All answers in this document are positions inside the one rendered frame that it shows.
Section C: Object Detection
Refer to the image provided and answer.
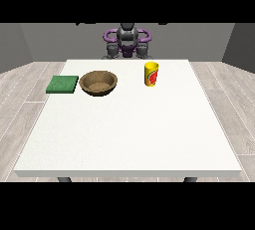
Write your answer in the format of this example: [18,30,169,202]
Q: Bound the yellow cup with melon print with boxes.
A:
[143,61,159,88]

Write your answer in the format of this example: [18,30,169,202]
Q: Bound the brown wooden bowl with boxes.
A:
[79,70,119,97]

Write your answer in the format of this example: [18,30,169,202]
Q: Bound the grey robot trunk purple rings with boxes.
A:
[102,23,153,61]

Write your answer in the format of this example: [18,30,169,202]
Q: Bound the green square pad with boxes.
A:
[45,75,80,95]

